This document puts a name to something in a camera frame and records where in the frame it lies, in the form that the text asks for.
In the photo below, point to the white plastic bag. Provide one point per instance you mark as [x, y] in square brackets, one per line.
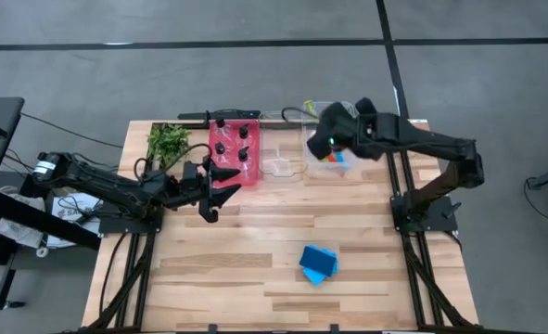
[18, 227]

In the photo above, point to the blue dish brush white bristles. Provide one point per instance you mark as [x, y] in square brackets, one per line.
[341, 158]

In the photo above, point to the white paper sheet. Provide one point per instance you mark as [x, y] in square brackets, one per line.
[76, 209]

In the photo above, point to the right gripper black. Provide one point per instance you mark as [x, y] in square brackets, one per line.
[371, 137]

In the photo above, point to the black aluminium rig frame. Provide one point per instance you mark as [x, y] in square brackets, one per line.
[412, 271]

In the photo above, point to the clear plastic pump bottle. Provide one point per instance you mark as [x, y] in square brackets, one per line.
[243, 132]
[220, 123]
[243, 155]
[219, 148]

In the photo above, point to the black table edge bracket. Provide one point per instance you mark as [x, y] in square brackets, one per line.
[334, 328]
[212, 328]

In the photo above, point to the red plastic kitchen utensil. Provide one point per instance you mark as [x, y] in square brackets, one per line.
[331, 158]

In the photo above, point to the green plant in white pot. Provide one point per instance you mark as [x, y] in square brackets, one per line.
[169, 141]

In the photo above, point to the pink plastic bin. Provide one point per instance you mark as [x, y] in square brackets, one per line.
[211, 178]

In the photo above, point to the white tape roll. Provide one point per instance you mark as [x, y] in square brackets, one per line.
[42, 252]

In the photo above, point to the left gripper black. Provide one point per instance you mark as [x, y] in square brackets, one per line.
[185, 190]

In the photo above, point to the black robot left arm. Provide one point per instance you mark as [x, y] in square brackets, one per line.
[106, 184]

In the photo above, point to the small clear organizer bin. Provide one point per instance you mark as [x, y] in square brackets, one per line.
[280, 153]

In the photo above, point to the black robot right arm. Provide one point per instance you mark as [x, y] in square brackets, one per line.
[440, 144]

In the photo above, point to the blue sponge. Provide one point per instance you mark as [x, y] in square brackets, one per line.
[314, 278]
[336, 266]
[318, 261]

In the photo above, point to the black power strip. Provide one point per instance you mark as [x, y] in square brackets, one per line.
[232, 113]

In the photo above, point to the large clear plastic bin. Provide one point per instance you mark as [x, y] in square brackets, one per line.
[347, 169]

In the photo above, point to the lime green dish wand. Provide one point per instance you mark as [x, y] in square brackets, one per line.
[309, 104]

